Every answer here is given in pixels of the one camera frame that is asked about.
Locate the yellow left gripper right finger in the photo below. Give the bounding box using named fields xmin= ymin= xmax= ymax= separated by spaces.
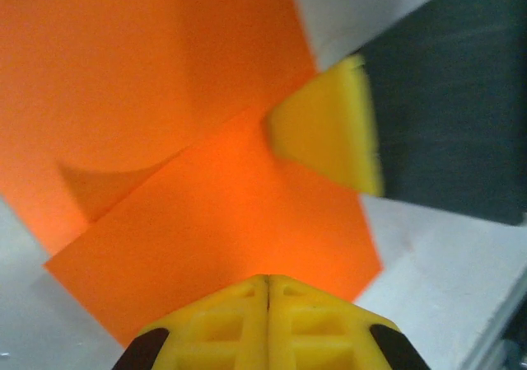
xmin=268 ymin=274 xmax=431 ymax=370

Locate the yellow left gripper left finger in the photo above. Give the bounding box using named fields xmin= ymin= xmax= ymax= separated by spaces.
xmin=110 ymin=274 xmax=269 ymax=370

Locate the orange paper sheet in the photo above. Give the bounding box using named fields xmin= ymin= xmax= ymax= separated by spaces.
xmin=0 ymin=0 xmax=385 ymax=349

